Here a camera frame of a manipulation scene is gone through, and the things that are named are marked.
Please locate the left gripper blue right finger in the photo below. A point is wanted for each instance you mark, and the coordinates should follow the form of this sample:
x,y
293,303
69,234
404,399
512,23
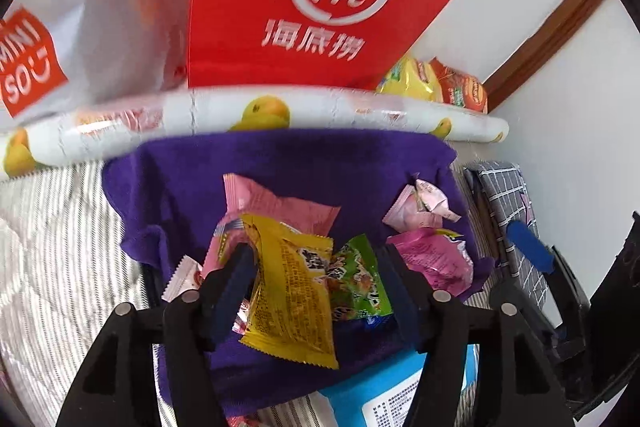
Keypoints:
x,y
410,297

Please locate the striped quilted mattress cover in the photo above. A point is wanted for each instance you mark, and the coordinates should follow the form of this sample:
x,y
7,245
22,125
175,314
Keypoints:
x,y
63,271

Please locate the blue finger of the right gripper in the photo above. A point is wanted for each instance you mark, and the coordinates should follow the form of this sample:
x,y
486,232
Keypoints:
x,y
561,280

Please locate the grey checked fabric pouch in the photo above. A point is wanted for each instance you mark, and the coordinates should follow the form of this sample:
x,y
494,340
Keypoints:
x,y
500,195

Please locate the pink white small candy packet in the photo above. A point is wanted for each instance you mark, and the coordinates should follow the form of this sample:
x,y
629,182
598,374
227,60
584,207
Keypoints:
x,y
187,276

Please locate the yellow snack packet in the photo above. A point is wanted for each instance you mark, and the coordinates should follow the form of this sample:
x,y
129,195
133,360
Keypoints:
x,y
290,314

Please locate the green candy packet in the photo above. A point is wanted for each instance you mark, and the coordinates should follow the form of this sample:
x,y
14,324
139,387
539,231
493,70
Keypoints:
x,y
355,285

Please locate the purple towel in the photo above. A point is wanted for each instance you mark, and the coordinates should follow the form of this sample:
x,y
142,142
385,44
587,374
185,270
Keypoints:
x,y
170,196

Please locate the duck print wrapping roll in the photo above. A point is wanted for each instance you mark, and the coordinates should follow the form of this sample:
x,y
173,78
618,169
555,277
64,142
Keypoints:
x,y
110,130

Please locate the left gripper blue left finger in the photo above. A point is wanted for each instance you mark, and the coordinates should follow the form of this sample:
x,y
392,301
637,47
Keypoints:
x,y
223,292

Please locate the magenta snack packet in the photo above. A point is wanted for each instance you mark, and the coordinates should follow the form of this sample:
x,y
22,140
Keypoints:
x,y
439,255

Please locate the light pink Wolong snack packet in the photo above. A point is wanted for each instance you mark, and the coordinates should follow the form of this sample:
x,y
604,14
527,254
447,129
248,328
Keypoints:
x,y
244,195

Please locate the white Miniso plastic bag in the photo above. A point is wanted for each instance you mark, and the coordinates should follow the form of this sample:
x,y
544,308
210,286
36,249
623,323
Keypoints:
x,y
58,55

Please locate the blue tissue box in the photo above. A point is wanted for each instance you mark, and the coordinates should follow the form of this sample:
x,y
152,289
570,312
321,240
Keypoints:
x,y
381,395

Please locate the brown wooden door frame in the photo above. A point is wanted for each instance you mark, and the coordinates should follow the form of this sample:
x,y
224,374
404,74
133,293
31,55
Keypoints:
x,y
558,28

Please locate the yellow chips bag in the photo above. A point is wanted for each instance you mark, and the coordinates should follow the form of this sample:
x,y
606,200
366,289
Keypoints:
x,y
413,79

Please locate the orange chips bag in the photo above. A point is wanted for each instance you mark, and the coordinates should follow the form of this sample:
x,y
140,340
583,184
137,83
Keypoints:
x,y
459,88

